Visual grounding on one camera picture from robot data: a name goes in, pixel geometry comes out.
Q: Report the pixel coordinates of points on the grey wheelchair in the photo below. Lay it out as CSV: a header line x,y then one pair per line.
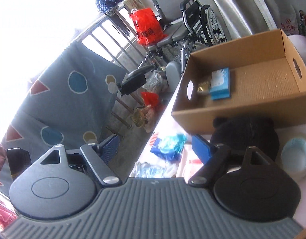
x,y
168,5

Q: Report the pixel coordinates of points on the gold packet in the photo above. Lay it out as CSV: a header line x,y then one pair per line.
x,y
204,87

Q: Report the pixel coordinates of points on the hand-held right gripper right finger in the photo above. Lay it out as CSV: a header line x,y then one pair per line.
x,y
202,149

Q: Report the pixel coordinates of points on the beige towel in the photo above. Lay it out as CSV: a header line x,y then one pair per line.
x,y
131,1

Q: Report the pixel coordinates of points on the clear tape roll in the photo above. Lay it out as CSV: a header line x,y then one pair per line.
x,y
296,154

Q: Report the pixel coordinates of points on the red plastic bag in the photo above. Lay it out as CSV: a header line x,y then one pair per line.
x,y
148,27

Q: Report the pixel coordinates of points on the blue face mask box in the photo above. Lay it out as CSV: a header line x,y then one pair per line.
x,y
220,82

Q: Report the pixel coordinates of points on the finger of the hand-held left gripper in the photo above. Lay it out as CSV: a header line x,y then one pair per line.
x,y
77,163

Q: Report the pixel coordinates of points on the small red bag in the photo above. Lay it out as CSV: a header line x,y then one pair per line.
x,y
149,98

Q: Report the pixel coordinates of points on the green glass bottle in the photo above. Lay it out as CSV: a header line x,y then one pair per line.
x,y
301,21

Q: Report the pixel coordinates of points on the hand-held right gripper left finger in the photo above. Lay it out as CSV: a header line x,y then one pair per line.
x,y
109,148

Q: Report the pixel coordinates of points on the clear stuffed plastic bag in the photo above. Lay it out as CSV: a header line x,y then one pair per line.
x,y
154,83

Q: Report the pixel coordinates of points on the woven basket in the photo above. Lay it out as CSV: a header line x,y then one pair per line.
x,y
138,117

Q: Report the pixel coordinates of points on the brown cardboard box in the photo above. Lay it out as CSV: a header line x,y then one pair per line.
x,y
255,84

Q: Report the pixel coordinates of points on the white and red packet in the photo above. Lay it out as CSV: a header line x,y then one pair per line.
x,y
190,164

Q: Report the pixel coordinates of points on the grey curtain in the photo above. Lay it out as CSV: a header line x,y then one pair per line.
x,y
232,10

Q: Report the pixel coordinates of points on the pink red cloth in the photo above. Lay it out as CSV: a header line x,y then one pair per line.
x,y
3,211

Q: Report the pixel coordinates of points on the black haired plush doll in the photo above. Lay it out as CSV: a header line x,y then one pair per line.
x,y
242,134

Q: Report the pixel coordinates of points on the pink shoes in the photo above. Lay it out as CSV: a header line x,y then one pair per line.
x,y
150,117

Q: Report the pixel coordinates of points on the blue wet wipes packet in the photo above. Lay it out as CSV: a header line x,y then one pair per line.
x,y
168,147

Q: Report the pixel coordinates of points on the clear face mask packet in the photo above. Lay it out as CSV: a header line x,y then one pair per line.
x,y
153,170

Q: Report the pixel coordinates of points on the grey patterned blanket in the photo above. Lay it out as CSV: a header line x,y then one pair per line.
x,y
68,104

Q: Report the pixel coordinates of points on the white bag with red print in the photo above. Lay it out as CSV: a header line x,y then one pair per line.
x,y
288,21

